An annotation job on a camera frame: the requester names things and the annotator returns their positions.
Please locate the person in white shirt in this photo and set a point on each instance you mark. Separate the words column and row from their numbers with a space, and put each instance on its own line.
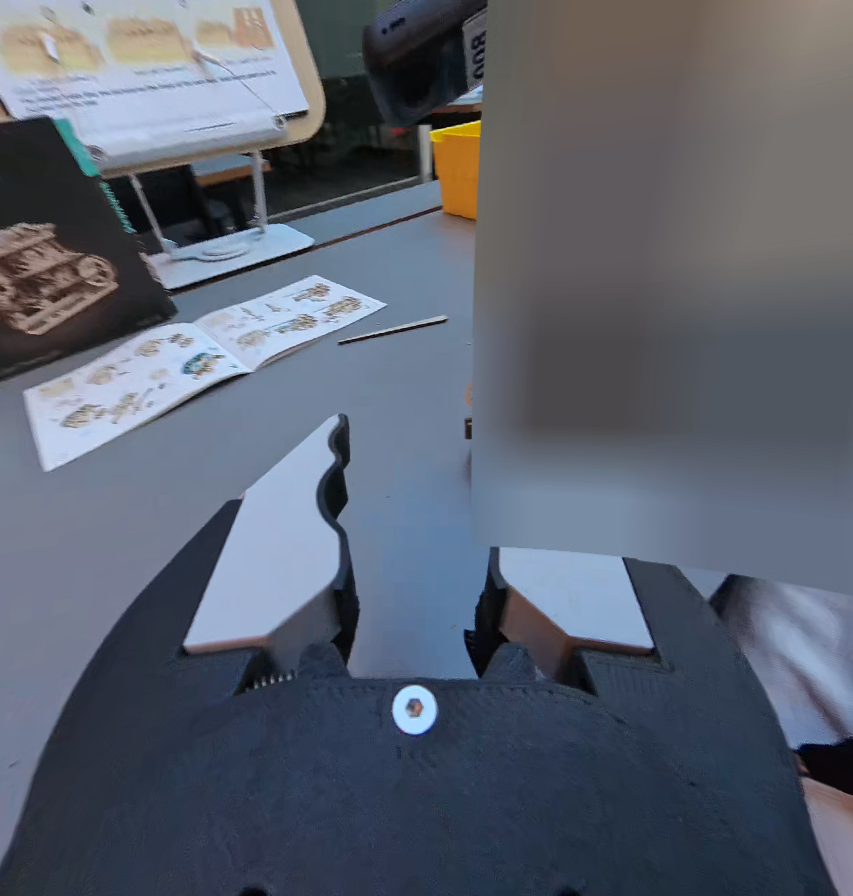
column 818, row 651

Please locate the open instruction booklet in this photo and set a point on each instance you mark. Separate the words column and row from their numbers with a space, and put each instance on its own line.
column 118, row 399

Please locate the printed instruction page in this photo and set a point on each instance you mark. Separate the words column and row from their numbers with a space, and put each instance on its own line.
column 153, row 91

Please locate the yellow plastic bin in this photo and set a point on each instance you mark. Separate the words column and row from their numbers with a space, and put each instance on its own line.
column 461, row 175

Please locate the thin wooden stick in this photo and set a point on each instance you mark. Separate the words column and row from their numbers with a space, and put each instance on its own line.
column 391, row 330

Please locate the person's pale trousers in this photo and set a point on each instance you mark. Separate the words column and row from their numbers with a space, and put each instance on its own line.
column 846, row 840

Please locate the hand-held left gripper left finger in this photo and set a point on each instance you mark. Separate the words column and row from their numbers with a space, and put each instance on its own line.
column 272, row 560

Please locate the book stand with white base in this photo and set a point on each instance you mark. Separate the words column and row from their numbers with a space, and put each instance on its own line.
column 237, row 248

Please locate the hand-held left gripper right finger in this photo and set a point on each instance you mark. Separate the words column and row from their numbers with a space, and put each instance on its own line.
column 573, row 595

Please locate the black model kit box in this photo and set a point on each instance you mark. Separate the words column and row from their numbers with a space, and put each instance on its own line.
column 48, row 203

